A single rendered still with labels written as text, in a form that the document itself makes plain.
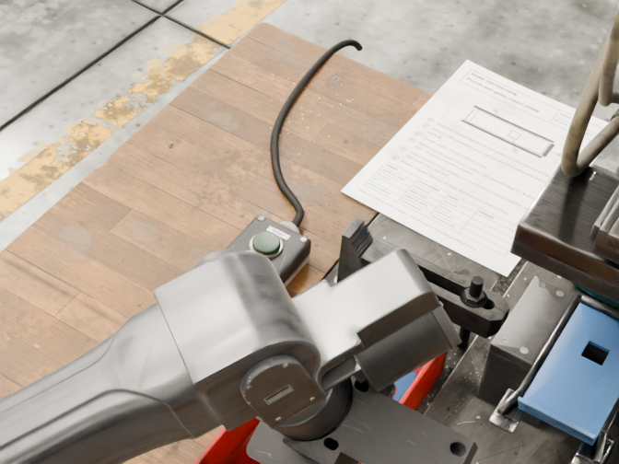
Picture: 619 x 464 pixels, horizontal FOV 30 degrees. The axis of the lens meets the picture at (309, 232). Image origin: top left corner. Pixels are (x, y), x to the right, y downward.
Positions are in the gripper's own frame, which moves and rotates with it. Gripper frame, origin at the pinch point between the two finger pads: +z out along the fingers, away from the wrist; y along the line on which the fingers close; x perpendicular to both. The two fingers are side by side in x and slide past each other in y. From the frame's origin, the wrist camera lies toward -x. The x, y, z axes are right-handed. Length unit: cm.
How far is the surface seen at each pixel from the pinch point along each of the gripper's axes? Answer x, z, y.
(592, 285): -10.5, 9.6, 19.7
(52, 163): 119, 140, 28
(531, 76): 42, 185, 107
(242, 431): 12.3, 17.5, -3.9
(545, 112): 7, 49, 47
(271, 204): 26.7, 33.3, 19.2
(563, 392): -11.4, 19.5, 12.3
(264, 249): 21.9, 25.6, 13.1
